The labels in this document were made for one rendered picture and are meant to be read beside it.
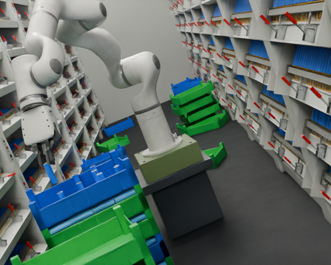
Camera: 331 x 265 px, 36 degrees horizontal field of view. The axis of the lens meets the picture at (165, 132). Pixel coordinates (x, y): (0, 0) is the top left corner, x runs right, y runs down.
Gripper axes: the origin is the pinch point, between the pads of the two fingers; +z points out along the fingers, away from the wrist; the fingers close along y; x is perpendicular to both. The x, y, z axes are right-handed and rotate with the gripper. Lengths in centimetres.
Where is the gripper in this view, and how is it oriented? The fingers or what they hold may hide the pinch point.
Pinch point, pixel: (46, 159)
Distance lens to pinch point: 151.8
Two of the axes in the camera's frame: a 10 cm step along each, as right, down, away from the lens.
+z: 2.6, 9.4, -2.2
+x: -3.2, -1.3, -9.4
